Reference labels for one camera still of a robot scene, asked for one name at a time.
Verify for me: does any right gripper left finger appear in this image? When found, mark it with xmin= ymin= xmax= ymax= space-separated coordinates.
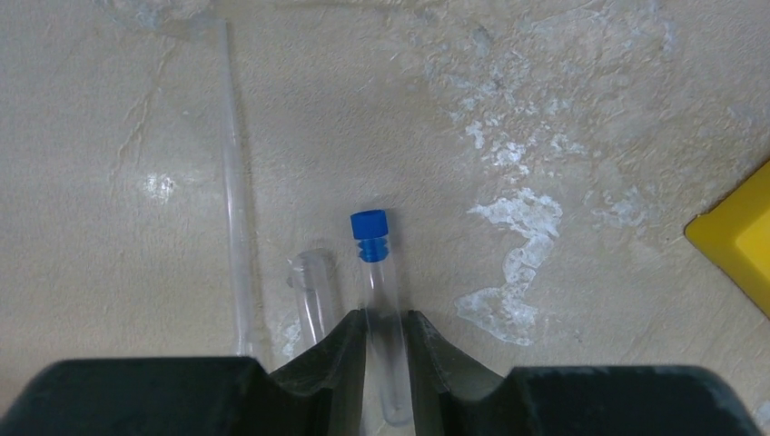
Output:
xmin=1 ymin=310 xmax=367 ymax=435

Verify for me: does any yellow test tube rack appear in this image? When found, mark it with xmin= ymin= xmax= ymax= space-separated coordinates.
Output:
xmin=685 ymin=163 xmax=769 ymax=315

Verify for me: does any thin glass stirring rod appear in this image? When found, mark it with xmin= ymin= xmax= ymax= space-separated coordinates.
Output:
xmin=202 ymin=15 xmax=262 ymax=359

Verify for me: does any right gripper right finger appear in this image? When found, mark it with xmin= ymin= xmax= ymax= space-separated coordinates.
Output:
xmin=406 ymin=311 xmax=761 ymax=435

